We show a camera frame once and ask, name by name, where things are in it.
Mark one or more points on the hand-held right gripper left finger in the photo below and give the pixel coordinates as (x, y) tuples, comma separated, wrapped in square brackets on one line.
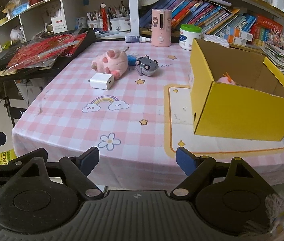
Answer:
[(89, 159)]

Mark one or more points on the red hanging ornament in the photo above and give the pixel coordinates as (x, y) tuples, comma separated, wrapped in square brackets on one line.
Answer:
[(104, 17)]

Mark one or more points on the blue small toy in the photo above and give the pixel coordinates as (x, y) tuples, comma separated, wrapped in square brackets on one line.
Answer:
[(131, 59)]

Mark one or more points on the white mat yellow border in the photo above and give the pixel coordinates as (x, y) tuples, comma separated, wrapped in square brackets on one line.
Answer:
[(179, 130)]

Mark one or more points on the small spray bottle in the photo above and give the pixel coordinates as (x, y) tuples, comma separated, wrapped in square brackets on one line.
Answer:
[(134, 39)]

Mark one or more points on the colourful ornament bundle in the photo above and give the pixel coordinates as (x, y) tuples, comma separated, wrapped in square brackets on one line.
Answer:
[(277, 39)]

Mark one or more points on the blue packet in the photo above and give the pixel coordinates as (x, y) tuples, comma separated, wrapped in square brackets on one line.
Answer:
[(20, 9)]

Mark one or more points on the white plastic bag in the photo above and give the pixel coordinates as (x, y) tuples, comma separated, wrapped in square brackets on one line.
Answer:
[(18, 34)]

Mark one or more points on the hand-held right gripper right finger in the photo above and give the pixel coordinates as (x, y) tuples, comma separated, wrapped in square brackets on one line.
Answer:
[(185, 160)]

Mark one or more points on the orange and white carton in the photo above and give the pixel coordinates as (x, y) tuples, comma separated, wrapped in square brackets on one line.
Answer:
[(234, 40), (240, 34)]

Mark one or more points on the wooden bookshelf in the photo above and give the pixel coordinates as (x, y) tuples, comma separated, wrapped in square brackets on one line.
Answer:
[(147, 32)]

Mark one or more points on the row of leaning books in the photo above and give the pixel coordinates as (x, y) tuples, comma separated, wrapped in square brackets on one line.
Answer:
[(197, 10)]

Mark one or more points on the fuzzy white cloth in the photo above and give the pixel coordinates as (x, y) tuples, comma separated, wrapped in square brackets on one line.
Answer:
[(283, 213)]

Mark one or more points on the pink humidifier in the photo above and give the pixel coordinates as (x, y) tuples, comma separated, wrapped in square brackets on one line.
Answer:
[(161, 30)]

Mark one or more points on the white shelf unit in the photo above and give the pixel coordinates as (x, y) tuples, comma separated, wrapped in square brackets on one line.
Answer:
[(66, 12)]

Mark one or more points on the white charger block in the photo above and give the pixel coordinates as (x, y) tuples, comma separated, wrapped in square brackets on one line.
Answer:
[(101, 81)]

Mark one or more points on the pink checkered tablecloth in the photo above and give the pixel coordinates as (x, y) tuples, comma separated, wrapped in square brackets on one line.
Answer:
[(81, 130)]

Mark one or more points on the white quilted bag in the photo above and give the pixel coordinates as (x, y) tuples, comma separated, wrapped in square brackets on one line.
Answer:
[(215, 39)]

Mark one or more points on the yellow printed bag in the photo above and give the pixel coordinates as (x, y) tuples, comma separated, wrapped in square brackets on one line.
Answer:
[(5, 157)]

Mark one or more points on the white jar green lid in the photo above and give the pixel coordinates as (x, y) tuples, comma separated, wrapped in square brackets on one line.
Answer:
[(188, 39)]

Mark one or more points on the grey toy car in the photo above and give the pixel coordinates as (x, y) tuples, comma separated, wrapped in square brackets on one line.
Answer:
[(145, 65)]

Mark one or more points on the pile of red packets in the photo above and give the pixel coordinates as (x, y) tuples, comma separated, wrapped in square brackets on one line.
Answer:
[(36, 52)]

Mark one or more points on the white drawer cabinet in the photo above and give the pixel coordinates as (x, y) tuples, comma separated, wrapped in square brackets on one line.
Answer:
[(29, 93)]

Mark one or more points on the white upright post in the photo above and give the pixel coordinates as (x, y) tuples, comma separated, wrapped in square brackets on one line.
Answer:
[(133, 5)]

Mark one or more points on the stack of papers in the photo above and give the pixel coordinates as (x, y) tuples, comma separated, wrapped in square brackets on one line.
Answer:
[(282, 57)]

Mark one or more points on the red boxed book set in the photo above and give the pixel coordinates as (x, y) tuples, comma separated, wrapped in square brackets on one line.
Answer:
[(267, 30)]

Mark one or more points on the yellow cardboard box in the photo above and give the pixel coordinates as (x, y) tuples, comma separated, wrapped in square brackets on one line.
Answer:
[(232, 115)]

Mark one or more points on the white paper box red label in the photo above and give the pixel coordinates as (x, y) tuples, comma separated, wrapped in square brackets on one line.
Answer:
[(59, 23)]

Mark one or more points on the metal tin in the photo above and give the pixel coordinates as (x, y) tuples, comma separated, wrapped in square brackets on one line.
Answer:
[(49, 28)]

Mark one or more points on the blue and white carton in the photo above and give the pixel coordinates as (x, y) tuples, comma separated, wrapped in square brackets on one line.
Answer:
[(81, 23)]

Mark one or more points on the white pen cup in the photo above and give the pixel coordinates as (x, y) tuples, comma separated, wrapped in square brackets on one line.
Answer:
[(124, 24), (94, 24), (114, 24)]

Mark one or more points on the pink pig plush toy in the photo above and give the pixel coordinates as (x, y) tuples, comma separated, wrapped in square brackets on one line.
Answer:
[(111, 62)]

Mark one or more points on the pink chick plush toy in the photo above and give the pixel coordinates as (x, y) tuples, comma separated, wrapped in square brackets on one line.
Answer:
[(225, 80)]

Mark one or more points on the black keyboard stand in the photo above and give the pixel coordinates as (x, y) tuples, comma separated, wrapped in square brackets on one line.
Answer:
[(7, 105)]

